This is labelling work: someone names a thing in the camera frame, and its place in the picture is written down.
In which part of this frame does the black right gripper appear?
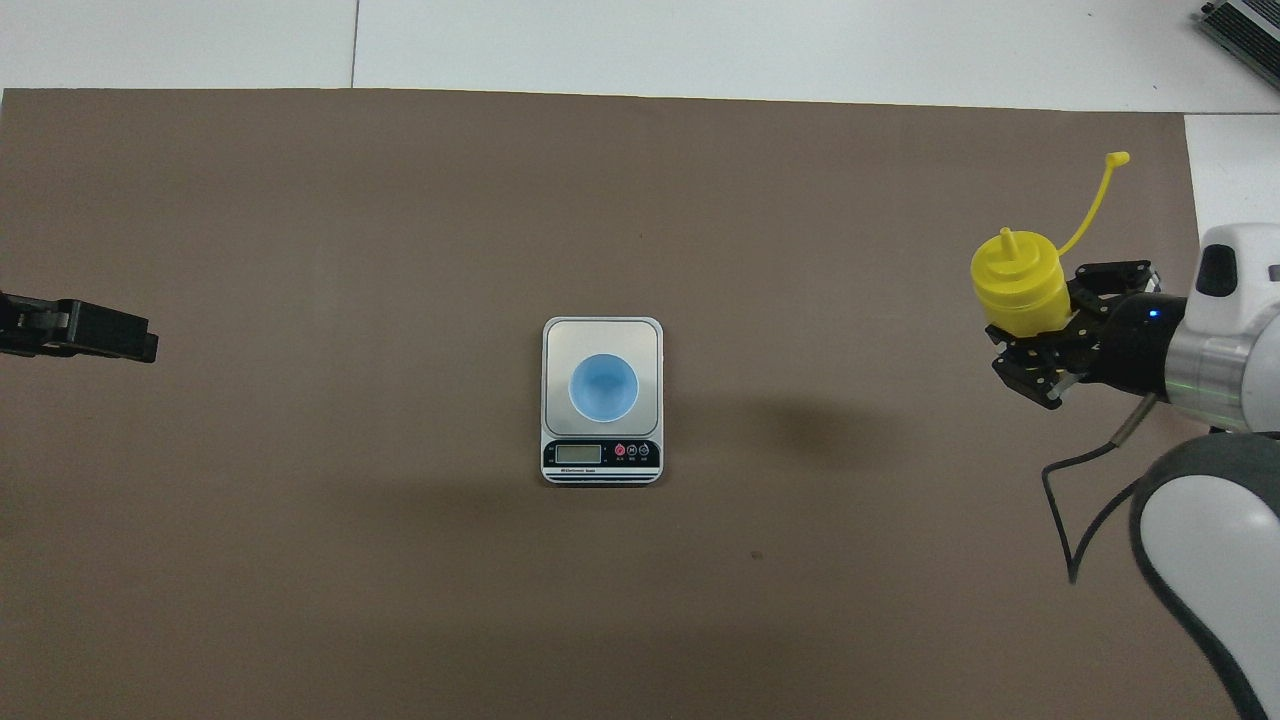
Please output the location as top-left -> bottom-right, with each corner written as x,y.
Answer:
990,260 -> 1186,411

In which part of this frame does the brown paper table mat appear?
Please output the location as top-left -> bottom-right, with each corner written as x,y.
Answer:
0,88 -> 1256,720

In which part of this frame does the silver digital kitchen scale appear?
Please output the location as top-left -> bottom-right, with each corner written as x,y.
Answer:
541,316 -> 664,487

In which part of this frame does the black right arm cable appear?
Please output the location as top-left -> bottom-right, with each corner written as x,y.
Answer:
1041,392 -> 1161,587

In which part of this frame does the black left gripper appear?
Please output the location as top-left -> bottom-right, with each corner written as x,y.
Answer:
0,292 -> 159,363

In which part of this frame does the grey ribbed metal device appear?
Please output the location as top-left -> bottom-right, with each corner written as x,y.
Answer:
1200,0 -> 1280,93

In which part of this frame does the light blue plastic cup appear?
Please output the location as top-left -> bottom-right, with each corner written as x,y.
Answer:
568,353 -> 641,424

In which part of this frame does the yellow squeeze bottle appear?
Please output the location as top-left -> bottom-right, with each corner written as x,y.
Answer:
969,150 -> 1132,339

